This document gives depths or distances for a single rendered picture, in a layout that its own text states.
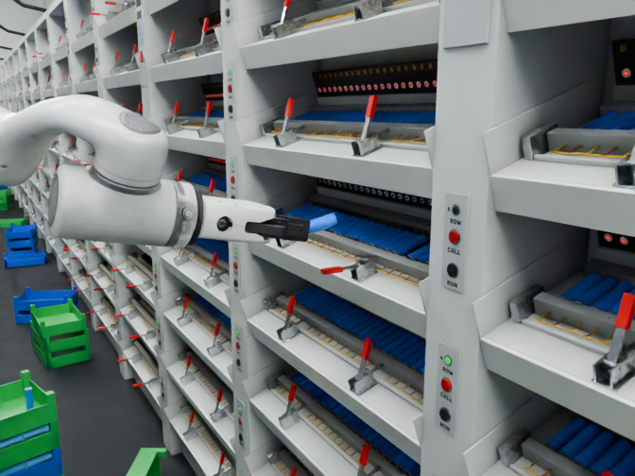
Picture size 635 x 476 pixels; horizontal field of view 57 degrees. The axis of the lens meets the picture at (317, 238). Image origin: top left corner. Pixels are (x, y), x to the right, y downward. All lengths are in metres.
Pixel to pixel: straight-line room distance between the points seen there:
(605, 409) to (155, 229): 0.52
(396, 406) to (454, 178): 0.40
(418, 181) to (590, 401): 0.34
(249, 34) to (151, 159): 0.67
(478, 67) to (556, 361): 0.34
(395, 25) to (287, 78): 0.53
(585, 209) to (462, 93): 0.20
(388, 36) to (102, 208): 0.45
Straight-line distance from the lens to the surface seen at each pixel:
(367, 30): 0.90
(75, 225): 0.70
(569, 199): 0.64
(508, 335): 0.75
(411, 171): 0.80
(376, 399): 1.00
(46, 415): 1.75
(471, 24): 0.73
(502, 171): 0.71
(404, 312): 0.85
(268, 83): 1.31
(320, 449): 1.24
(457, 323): 0.77
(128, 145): 0.67
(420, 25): 0.81
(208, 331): 1.81
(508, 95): 0.71
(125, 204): 0.69
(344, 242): 1.04
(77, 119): 0.69
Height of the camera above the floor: 1.21
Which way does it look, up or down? 12 degrees down
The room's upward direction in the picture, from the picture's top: straight up
